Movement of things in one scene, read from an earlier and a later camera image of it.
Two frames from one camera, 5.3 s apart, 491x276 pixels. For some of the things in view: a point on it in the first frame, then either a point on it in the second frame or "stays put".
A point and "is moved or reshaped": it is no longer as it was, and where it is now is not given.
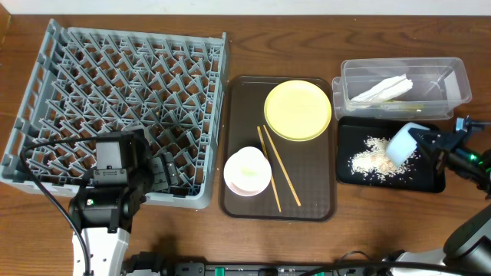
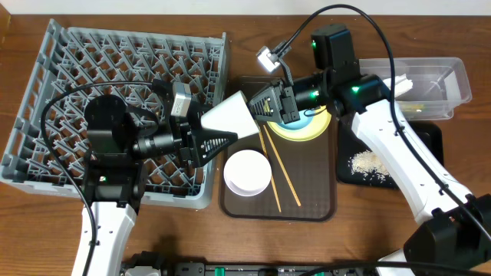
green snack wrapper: [400, 106] stays put
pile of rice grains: [373, 163] stays put
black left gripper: [160, 173] -> [186, 142]
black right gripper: [443, 146] -> [283, 105]
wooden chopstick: [281, 166] stays put
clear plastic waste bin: [400, 88] stays put
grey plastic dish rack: [84, 82] stays put
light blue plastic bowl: [401, 143] is moved or reshaped
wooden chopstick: [266, 157] stays put
